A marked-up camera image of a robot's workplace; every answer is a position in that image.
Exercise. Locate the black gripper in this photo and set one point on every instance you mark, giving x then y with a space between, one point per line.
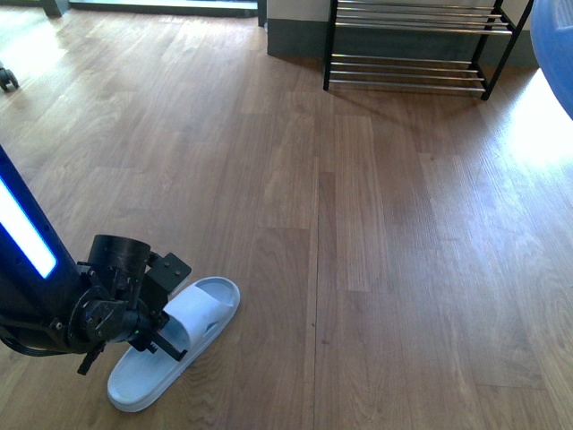
127 289

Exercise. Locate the light blue rubber slipper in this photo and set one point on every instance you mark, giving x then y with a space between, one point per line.
197 315

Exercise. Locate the black robot arm blue light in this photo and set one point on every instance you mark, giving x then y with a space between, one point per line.
52 305

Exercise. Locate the black metal shoe rack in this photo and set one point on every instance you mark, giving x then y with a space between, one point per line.
435 46

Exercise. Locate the black caster wheel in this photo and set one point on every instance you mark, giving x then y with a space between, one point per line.
7 78

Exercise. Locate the blue rounded robot part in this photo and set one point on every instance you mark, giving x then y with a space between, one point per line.
551 33

